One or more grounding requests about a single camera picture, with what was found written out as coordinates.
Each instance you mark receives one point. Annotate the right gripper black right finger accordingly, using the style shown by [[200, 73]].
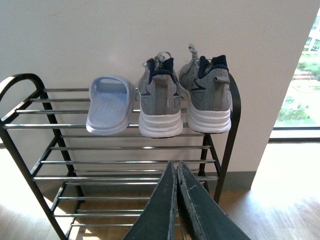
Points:
[[200, 216]]

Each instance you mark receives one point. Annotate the light blue slipper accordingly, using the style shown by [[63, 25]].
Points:
[[112, 99]]

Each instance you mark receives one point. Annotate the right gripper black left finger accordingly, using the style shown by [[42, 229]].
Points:
[[157, 221]]

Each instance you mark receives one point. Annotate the black metal shoe rack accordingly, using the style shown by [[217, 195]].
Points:
[[100, 184]]

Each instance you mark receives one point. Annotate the grey knit sneaker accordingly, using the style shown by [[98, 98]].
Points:
[[160, 102], [206, 85]]

